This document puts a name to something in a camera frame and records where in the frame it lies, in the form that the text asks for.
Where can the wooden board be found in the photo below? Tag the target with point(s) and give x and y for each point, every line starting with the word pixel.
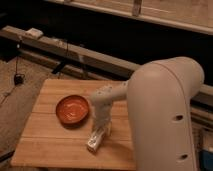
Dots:
pixel 46 143

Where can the orange ceramic bowl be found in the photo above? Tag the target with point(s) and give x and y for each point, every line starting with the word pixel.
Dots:
pixel 72 109

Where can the wooden beam rail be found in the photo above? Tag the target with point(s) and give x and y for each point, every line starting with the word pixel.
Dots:
pixel 123 58

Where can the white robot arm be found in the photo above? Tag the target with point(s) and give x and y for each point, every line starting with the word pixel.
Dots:
pixel 158 98

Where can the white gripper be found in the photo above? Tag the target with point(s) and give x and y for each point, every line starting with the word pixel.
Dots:
pixel 101 118

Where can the small white block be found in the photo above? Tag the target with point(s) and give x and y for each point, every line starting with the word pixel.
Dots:
pixel 34 33

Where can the small white bottle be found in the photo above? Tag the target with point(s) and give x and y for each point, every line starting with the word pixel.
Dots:
pixel 94 142

